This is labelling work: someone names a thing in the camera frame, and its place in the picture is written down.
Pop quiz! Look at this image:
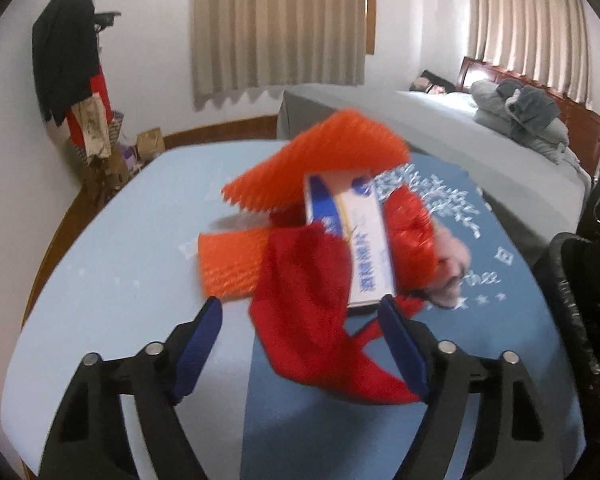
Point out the dark patterned pillow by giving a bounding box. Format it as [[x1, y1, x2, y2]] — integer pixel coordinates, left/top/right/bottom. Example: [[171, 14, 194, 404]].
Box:
[[412, 70, 463, 97]]

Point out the shiny red mesh net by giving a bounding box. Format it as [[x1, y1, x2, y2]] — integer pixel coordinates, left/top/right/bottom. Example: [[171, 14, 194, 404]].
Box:
[[380, 185, 438, 316]]

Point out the white and blue carton box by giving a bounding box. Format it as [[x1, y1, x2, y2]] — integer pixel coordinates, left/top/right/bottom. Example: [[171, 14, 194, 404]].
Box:
[[304, 170, 398, 313]]

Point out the black hanging jacket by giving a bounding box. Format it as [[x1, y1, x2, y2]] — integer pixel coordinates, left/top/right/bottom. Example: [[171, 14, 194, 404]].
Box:
[[31, 0, 101, 123]]

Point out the pink soft item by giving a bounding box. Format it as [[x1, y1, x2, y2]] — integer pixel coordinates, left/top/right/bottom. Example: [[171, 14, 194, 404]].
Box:
[[432, 230, 473, 308]]

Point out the dark wooden headboard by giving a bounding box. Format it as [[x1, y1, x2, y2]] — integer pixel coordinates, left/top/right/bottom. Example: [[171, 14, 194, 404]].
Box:
[[457, 55, 600, 181]]

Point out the purple small item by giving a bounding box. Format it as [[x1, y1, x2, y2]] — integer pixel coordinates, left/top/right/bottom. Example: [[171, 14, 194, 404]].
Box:
[[120, 144, 142, 172]]

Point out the beige printed tote bag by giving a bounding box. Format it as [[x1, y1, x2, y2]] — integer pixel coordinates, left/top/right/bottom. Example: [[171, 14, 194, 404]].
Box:
[[72, 95, 113, 162]]

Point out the brown paper bag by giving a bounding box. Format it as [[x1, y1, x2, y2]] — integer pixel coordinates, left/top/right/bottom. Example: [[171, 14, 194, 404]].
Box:
[[136, 129, 167, 162]]

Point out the black white striped bag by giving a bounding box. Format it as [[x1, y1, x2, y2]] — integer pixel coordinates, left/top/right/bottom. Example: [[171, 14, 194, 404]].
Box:
[[109, 110, 127, 161]]

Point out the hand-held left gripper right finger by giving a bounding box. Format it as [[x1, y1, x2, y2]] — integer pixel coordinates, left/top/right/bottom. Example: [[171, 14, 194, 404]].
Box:
[[377, 294, 588, 480]]

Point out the beige long curtain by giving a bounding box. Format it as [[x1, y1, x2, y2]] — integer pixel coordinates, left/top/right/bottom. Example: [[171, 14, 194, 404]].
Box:
[[467, 0, 593, 107]]

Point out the red cloth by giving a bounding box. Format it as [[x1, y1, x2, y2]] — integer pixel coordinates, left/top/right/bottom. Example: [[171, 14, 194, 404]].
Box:
[[249, 207, 423, 406]]

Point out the black hat on rack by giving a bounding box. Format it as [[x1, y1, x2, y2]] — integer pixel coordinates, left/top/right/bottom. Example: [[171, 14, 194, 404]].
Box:
[[92, 10, 122, 32]]

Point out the beige short curtain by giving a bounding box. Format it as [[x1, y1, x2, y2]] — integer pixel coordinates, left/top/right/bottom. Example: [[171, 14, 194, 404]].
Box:
[[190, 0, 371, 111]]

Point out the red hanging garment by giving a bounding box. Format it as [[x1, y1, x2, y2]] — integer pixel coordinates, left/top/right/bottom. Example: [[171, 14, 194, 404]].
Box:
[[65, 60, 114, 148]]

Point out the wooden window frame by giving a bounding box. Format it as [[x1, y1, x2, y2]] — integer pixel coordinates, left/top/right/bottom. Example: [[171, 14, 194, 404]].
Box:
[[364, 0, 379, 54]]

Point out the bed with grey sheet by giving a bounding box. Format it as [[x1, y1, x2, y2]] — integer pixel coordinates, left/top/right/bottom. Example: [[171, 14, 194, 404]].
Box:
[[276, 82, 593, 261]]

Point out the large orange foam net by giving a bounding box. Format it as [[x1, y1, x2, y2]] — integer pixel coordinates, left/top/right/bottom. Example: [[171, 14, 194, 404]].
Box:
[[220, 108, 412, 213]]

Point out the dark grey crumpled cloth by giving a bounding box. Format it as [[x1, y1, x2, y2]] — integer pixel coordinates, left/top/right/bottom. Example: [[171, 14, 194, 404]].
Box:
[[496, 80, 557, 137]]

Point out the blue printed tablecloth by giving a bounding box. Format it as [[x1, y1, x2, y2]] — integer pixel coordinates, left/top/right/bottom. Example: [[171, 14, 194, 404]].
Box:
[[10, 140, 588, 480]]

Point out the small orange foam net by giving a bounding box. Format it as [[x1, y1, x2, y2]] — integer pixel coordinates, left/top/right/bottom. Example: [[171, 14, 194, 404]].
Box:
[[197, 227, 273, 303]]

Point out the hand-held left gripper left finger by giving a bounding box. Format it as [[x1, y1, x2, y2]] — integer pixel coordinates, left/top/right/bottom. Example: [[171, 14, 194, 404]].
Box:
[[39, 296, 224, 480]]

